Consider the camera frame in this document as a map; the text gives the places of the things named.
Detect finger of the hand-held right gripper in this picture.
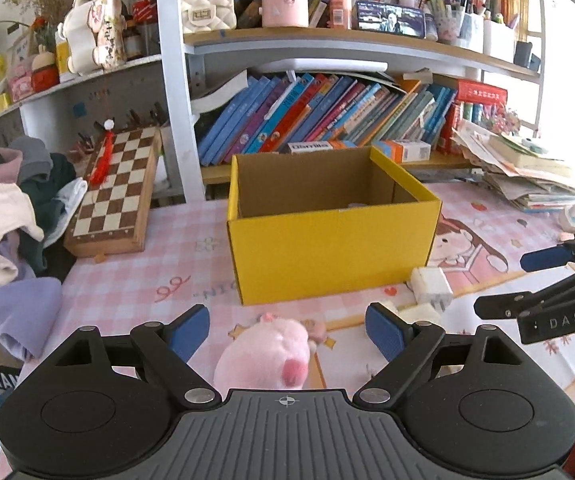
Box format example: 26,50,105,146
520,227,575,272
474,264,575,320

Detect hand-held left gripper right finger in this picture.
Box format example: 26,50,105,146
353,302,523,407

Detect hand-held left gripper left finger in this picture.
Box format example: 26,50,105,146
50,304,221,409

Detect large white charger plug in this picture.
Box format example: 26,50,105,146
410,266,453,311

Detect pink plush toy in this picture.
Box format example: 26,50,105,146
214,311,328,391

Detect yellow cardboard box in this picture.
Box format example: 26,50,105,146
226,146,442,307

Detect printed pink desk mat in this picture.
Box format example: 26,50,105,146
0,180,575,461

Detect stack of papers and books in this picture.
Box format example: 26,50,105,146
450,120,575,213

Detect wooden chess board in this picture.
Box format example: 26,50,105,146
64,126,163,258

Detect lavender cloth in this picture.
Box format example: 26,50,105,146
0,277,63,361

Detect orange white medicine box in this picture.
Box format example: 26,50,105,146
372,139,432,163

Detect red book box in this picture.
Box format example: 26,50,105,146
437,79,509,156

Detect red tassel ornament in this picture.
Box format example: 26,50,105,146
89,119,117,187

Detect orange box with white label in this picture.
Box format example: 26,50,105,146
287,141,358,155

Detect small black box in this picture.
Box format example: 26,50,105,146
514,41,542,71

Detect white bookshelf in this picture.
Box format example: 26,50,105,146
0,0,548,206

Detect white pen holders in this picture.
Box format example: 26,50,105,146
460,10,518,61

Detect row of leaning books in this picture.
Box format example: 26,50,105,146
198,74,461,167

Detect white open booklet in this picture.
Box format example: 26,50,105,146
190,70,248,113

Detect tablet with lit screen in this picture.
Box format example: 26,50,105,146
356,1,427,39

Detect white pink figurine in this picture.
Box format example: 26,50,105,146
62,0,128,76

